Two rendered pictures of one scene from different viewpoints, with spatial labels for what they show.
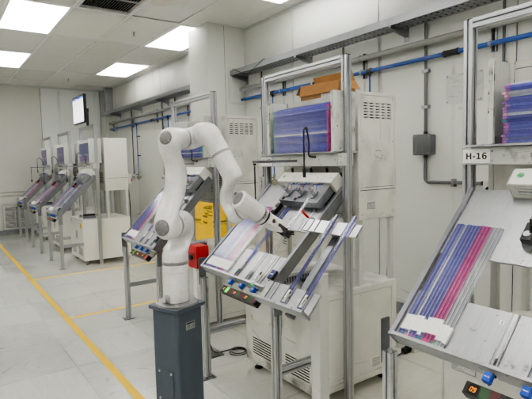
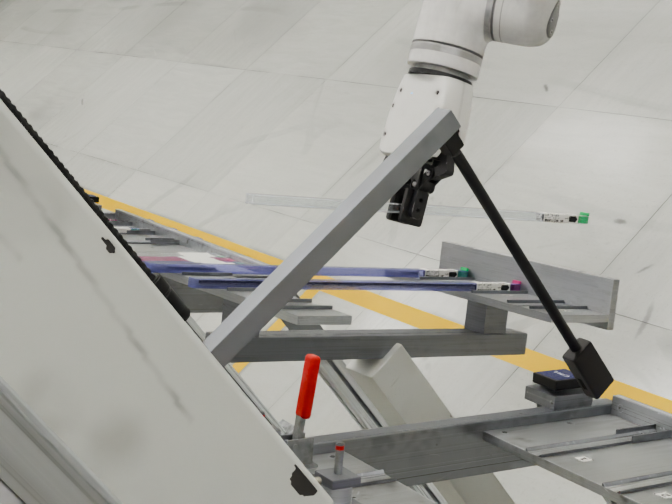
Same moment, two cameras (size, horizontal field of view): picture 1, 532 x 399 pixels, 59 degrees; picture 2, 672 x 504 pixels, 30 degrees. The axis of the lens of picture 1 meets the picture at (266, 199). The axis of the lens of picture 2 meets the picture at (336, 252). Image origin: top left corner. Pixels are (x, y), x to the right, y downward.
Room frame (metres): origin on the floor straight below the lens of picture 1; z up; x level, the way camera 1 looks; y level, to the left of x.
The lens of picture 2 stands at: (3.39, 0.16, 1.72)
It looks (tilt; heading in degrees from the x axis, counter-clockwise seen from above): 29 degrees down; 195
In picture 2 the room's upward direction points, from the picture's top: 36 degrees counter-clockwise
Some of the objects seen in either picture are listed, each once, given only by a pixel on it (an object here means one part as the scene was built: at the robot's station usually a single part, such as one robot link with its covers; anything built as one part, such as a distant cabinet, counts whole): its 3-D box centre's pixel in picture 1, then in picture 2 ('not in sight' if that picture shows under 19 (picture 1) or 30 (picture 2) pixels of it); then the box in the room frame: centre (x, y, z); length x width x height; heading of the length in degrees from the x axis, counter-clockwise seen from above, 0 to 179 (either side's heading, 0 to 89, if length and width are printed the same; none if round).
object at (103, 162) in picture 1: (97, 193); not in sight; (6.75, 2.41, 0.95); 1.36 x 0.82 x 1.90; 125
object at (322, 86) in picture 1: (330, 85); not in sight; (3.06, -0.43, 1.82); 0.68 x 0.30 x 0.20; 35
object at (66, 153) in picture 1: (73, 189); not in sight; (7.93, 3.25, 0.95); 1.37 x 0.82 x 1.90; 125
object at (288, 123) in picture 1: (306, 129); not in sight; (2.79, -0.25, 1.52); 0.51 x 0.13 x 0.27; 35
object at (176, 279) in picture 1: (176, 283); not in sight; (2.14, 0.42, 0.79); 0.19 x 0.19 x 0.18
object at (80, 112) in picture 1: (83, 111); not in sight; (6.66, 2.53, 2.10); 0.58 x 0.14 x 0.41; 35
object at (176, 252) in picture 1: (177, 236); not in sight; (2.17, 0.41, 1.00); 0.19 x 0.12 x 0.24; 162
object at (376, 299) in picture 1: (318, 324); not in sight; (2.91, -0.31, 0.31); 0.70 x 0.65 x 0.62; 35
